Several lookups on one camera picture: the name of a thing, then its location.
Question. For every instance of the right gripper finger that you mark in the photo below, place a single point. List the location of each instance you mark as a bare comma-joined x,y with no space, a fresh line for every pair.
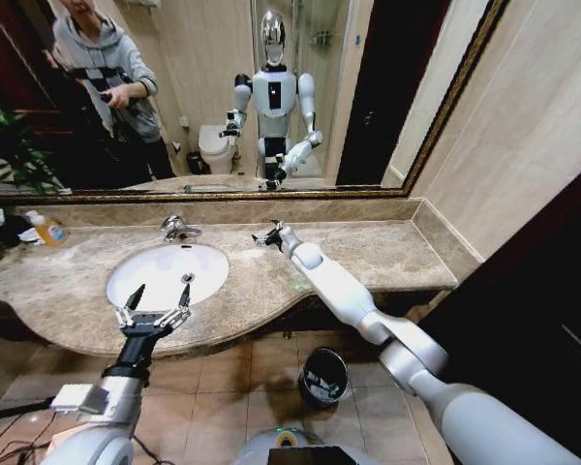
275,225
257,238

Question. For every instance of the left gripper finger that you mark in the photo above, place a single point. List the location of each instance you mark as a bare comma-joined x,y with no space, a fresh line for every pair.
131,302
181,305

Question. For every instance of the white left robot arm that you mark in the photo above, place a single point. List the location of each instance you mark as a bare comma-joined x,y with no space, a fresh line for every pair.
107,436

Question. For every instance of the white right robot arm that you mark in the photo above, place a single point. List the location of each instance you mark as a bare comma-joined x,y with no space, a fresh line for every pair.
341,290

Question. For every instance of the metal sink drain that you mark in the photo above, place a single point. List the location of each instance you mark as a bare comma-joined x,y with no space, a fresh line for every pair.
188,278

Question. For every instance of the white oval sink basin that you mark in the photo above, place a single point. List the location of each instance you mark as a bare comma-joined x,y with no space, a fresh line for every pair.
155,276

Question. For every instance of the chrome sink faucet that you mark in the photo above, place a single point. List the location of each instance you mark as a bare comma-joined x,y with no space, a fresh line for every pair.
175,227

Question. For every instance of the black round trash bin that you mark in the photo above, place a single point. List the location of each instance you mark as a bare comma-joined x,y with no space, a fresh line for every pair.
325,380

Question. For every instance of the white toilet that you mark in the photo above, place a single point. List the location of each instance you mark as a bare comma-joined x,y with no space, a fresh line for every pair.
218,147

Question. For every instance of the orange soap pump bottle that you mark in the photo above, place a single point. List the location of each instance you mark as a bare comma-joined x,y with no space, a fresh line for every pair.
52,232

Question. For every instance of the white robot front shell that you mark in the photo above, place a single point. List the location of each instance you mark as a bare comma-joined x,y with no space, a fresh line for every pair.
300,448

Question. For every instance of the green leafy plant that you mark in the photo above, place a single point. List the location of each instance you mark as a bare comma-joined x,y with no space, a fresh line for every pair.
14,155

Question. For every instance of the person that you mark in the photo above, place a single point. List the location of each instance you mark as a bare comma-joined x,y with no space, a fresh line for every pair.
111,72

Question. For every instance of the dark wooden door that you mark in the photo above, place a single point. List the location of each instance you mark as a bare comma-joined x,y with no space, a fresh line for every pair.
528,310

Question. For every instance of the dark framed wall mirror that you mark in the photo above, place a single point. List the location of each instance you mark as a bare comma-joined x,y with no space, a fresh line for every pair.
213,97

